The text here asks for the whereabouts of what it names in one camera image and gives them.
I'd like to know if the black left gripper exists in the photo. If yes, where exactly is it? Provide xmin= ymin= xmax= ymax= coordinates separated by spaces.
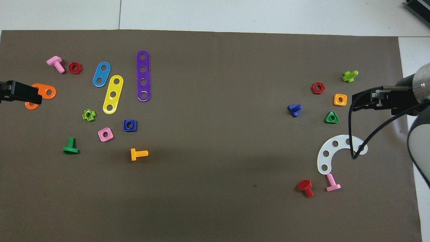
xmin=0 ymin=80 xmax=43 ymax=105

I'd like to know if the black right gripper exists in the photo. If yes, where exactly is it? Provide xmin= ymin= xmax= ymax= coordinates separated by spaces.
xmin=352 ymin=75 xmax=418 ymax=116

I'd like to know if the orange square plastic nut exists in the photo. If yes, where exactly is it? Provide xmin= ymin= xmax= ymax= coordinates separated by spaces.
xmin=333 ymin=93 xmax=348 ymax=107

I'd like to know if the lime cross-head plastic screw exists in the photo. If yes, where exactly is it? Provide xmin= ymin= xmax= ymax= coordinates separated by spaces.
xmin=342 ymin=70 xmax=359 ymax=83

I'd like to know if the pink plastic screw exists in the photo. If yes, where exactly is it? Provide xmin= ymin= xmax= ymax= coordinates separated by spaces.
xmin=46 ymin=56 xmax=66 ymax=74
xmin=326 ymin=173 xmax=342 ymax=192

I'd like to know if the green plastic screw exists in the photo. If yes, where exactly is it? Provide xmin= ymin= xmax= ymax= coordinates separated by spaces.
xmin=63 ymin=137 xmax=79 ymax=155

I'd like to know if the pink square plastic nut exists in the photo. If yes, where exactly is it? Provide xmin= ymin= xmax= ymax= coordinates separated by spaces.
xmin=98 ymin=127 xmax=114 ymax=142

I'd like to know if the red plastic screw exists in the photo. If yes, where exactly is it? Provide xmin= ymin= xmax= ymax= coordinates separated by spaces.
xmin=298 ymin=179 xmax=314 ymax=198

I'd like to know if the orange plastic screw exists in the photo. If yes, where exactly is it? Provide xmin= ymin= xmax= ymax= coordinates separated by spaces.
xmin=130 ymin=148 xmax=148 ymax=161

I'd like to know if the orange three-hole plastic plate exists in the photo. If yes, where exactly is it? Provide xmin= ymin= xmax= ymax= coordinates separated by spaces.
xmin=25 ymin=83 xmax=57 ymax=110

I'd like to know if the white curved five-hole plate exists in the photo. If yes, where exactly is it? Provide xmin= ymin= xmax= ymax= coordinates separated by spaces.
xmin=317 ymin=134 xmax=368 ymax=175

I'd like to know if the blue two-hole plastic strip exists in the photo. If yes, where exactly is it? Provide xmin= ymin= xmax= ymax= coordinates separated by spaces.
xmin=92 ymin=62 xmax=111 ymax=88

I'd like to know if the yellow three-hole plastic strip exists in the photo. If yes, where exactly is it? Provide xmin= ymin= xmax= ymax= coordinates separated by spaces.
xmin=102 ymin=75 xmax=124 ymax=115

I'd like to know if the dark grey electronic device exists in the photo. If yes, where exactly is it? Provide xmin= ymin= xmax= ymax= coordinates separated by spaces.
xmin=404 ymin=0 xmax=430 ymax=19

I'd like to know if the purple four-hole plastic strip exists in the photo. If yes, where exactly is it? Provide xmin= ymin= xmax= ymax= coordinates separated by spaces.
xmin=136 ymin=50 xmax=152 ymax=102

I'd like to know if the brown paper table mat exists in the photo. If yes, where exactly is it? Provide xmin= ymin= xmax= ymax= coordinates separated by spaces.
xmin=0 ymin=30 xmax=423 ymax=242

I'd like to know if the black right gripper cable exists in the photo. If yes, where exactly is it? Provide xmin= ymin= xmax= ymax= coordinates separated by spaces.
xmin=349 ymin=86 xmax=430 ymax=160

